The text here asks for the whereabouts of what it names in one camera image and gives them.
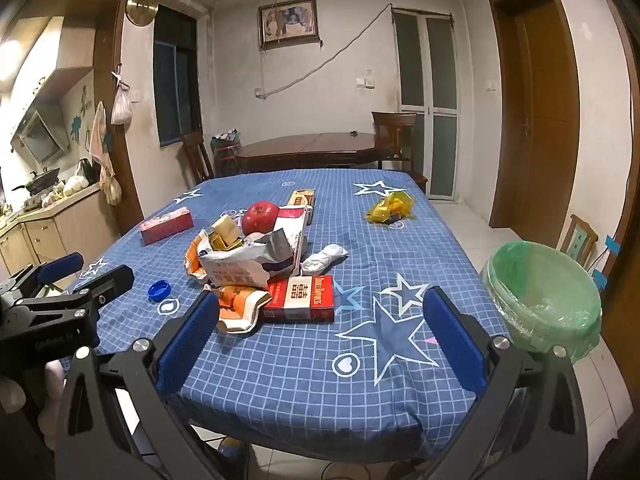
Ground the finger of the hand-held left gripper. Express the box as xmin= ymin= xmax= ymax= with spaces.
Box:
xmin=0 ymin=253 xmax=85 ymax=303
xmin=14 ymin=265 xmax=135 ymax=313

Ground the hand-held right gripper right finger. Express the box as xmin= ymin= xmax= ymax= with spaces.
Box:
xmin=400 ymin=286 xmax=588 ymax=480

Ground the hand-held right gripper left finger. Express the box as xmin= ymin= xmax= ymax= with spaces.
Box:
xmin=54 ymin=290 xmax=251 ymax=480

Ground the orange and white wrapper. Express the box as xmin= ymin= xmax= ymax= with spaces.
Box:
xmin=184 ymin=230 xmax=275 ymax=335

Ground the white plastic bag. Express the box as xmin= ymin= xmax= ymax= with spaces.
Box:
xmin=111 ymin=64 xmax=133 ymax=126
xmin=197 ymin=227 xmax=301 ymax=288

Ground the bin with green liner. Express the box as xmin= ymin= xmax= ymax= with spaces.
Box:
xmin=480 ymin=241 xmax=602 ymax=365

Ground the gold cardboard box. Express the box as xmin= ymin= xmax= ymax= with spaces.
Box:
xmin=209 ymin=214 xmax=243 ymax=251

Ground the red cigarette box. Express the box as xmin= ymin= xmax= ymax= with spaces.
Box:
xmin=261 ymin=275 xmax=336 ymax=324

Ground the white cloth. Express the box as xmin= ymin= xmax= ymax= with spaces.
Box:
xmin=301 ymin=243 xmax=349 ymax=276

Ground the white and red medicine box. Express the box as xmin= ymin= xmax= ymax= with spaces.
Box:
xmin=274 ymin=204 xmax=315 ymax=273

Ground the kitchen counter cabinet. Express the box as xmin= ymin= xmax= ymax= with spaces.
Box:
xmin=0 ymin=182 xmax=123 ymax=281

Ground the red tissue box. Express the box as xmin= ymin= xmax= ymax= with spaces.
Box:
xmin=139 ymin=208 xmax=195 ymax=246

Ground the black wok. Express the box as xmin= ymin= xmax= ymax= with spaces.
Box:
xmin=12 ymin=167 xmax=61 ymax=196

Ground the blue star-print tablecloth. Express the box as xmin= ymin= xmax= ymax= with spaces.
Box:
xmin=65 ymin=167 xmax=513 ymax=463

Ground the hanging towel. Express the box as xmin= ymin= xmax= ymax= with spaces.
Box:
xmin=90 ymin=101 xmax=122 ymax=206

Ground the range hood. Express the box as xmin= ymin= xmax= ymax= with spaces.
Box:
xmin=10 ymin=16 xmax=96 ymax=166

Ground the red apple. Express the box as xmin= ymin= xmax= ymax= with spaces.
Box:
xmin=242 ymin=201 xmax=281 ymax=236

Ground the yellow plastic bag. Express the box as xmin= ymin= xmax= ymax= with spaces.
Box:
xmin=365 ymin=191 xmax=416 ymax=226

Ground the dark wooden chair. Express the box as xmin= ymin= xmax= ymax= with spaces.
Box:
xmin=180 ymin=130 xmax=215 ymax=186
xmin=371 ymin=111 xmax=429 ymax=193

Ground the small light wooden chair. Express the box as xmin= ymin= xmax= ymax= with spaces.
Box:
xmin=559 ymin=214 xmax=599 ymax=266

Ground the hanging white plastic bag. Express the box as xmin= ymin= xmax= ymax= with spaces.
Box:
xmin=111 ymin=64 xmax=133 ymax=126

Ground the dark window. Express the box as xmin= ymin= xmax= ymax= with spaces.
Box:
xmin=152 ymin=2 xmax=202 ymax=148

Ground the dark wooden table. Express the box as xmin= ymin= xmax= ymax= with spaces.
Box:
xmin=235 ymin=132 xmax=396 ymax=176

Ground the frosted glass double door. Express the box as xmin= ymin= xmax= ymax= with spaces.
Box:
xmin=392 ymin=7 xmax=460 ymax=203

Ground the plain wooden door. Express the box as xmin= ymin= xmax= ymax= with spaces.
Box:
xmin=489 ymin=0 xmax=581 ymax=248

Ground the dark bag with red cord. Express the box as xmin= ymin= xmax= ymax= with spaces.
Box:
xmin=210 ymin=129 xmax=243 ymax=177

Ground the gold wall clock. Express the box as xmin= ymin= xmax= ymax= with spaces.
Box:
xmin=125 ymin=0 xmax=159 ymax=26

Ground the wall cable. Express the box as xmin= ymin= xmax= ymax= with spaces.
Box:
xmin=255 ymin=2 xmax=393 ymax=101

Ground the framed wall picture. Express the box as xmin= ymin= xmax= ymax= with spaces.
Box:
xmin=257 ymin=0 xmax=321 ymax=51

